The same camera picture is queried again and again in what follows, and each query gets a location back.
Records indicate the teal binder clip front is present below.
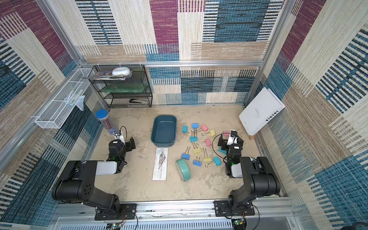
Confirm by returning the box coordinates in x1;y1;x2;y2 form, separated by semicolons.
205;157;221;168

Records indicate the yellow binder clip front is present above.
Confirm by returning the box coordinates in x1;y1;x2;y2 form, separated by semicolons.
203;148;212;163

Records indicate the yellow binder clip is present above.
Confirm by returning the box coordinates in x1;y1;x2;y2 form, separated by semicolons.
201;129;216;137
192;142;202;154
203;148;212;163

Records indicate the blue binder clip front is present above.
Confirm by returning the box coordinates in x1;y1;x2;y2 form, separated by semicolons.
193;156;202;167

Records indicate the blue binder clip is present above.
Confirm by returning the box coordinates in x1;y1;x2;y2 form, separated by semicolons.
193;156;202;167
191;123;199;132
181;147;191;161

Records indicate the white ruler package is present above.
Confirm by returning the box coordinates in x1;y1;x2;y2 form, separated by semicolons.
152;148;168;181

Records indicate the teal plastic storage box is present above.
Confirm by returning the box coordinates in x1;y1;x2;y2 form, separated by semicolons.
151;115;177;148

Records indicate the mint green tape roll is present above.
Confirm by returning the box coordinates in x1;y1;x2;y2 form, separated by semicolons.
175;159;191;182

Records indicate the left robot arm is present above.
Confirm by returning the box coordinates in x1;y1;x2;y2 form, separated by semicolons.
51;138;137;222

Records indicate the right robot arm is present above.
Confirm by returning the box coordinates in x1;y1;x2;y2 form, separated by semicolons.
214;130;281;219

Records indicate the teal binder clip right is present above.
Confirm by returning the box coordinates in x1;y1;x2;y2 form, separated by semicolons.
218;148;226;155

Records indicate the yellow binder clip back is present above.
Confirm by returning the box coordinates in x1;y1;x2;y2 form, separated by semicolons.
201;129;216;137

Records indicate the pink binder clip centre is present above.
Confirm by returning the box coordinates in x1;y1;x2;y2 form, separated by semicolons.
198;138;211;146

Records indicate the teal binder clip centre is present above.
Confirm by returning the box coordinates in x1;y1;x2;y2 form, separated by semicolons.
190;130;198;142

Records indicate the blue binder clip back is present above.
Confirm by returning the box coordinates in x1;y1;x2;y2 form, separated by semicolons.
191;123;199;132

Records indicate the pencil tube blue lid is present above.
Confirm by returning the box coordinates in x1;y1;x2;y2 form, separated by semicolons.
95;109;119;136

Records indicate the white book leaning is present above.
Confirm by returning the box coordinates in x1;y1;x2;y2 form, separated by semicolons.
239;87;285;136

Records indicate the black stapler on shelf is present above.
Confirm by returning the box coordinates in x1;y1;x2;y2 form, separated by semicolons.
129;99;149;104

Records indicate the green folder on shelf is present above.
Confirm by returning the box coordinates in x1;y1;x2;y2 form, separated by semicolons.
99;84;148;93

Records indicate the black wire shelf rack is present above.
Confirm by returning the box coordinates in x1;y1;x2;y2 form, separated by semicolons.
85;64;153;109

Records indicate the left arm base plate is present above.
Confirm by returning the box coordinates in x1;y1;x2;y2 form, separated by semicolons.
94;203;137;221

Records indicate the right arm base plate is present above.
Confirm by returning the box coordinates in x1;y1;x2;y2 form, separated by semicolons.
213;200;255;218

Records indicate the white wire wall basket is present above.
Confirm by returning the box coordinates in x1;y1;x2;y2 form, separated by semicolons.
35;68;91;129

